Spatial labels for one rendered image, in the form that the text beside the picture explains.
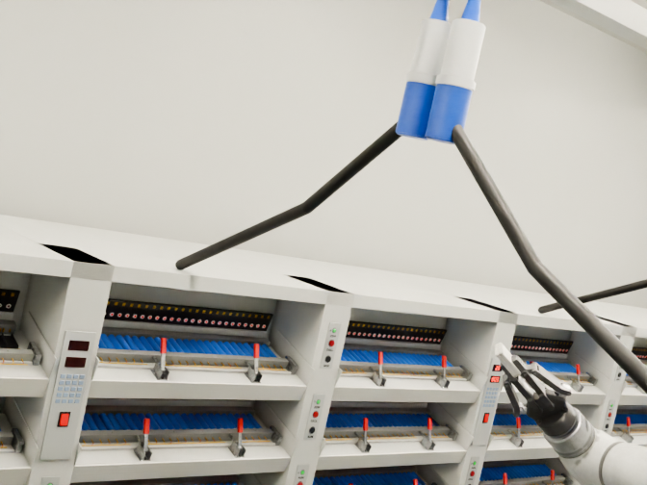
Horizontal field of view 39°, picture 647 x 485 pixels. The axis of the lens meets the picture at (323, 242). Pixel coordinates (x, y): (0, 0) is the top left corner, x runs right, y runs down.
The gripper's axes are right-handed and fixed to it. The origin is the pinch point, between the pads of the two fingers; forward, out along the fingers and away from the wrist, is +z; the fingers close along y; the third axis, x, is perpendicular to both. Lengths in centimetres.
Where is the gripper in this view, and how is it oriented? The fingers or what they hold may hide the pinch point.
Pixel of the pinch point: (507, 360)
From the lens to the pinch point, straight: 178.5
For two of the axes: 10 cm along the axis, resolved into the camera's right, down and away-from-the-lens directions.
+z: -6.1, -6.7, -4.2
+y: 7.9, -4.5, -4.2
